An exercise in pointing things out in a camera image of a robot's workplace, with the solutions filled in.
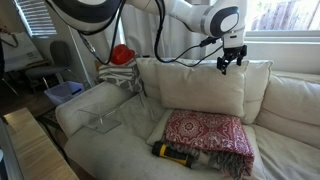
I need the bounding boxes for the grey white patterned cloth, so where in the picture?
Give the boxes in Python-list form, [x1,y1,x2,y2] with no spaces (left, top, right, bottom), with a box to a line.
[96,56,144,94]

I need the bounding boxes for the light wooden table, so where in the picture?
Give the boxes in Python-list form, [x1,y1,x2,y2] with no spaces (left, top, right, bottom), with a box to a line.
[2,107,80,180]

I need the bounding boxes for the white window blinds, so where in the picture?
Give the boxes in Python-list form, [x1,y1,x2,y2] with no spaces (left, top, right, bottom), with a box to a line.
[13,0,58,38]

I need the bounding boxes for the yellow and black flashlight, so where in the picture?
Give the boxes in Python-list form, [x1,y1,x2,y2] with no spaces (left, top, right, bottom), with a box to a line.
[151,141,198,169]

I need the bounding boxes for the wide cream sofa back cushion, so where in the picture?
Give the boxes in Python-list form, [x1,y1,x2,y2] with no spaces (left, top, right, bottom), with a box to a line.
[135,57,274,125]

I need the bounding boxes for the blue plastic bin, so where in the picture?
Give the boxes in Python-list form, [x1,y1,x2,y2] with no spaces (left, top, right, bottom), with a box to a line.
[44,80,86,107]

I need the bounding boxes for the red patterned fringed blanket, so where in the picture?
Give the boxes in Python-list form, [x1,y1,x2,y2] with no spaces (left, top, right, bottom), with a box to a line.
[162,109,255,179]

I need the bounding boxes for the grey chair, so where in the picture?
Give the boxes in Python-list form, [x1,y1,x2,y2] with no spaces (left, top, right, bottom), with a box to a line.
[24,40,73,91]

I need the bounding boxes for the thin black cable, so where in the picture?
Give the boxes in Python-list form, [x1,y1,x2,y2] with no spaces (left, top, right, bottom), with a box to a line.
[153,0,224,68]

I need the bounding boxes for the puffy cream sofa back cushion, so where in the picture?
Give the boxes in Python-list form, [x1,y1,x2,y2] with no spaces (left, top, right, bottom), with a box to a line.
[254,73,320,150]

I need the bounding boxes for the clear acrylic stand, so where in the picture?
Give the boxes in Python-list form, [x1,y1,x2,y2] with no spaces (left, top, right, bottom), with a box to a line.
[78,101,123,135]

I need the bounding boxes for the cream fabric sofa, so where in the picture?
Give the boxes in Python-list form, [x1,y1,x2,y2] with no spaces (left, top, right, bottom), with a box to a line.
[54,57,320,180]

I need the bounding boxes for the white curtain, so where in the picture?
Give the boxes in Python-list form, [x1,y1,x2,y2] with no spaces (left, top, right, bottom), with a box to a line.
[68,0,214,88]

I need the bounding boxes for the white framed window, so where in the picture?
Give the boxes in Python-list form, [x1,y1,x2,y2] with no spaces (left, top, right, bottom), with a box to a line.
[244,0,320,44]

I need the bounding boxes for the red hat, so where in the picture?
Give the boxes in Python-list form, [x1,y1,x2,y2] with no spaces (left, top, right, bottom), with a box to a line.
[109,44,137,66]

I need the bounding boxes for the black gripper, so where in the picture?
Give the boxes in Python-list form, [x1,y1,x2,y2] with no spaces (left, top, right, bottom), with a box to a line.
[216,44,248,76]

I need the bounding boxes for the white paper bag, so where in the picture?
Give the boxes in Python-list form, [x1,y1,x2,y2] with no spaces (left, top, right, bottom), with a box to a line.
[0,31,44,73]

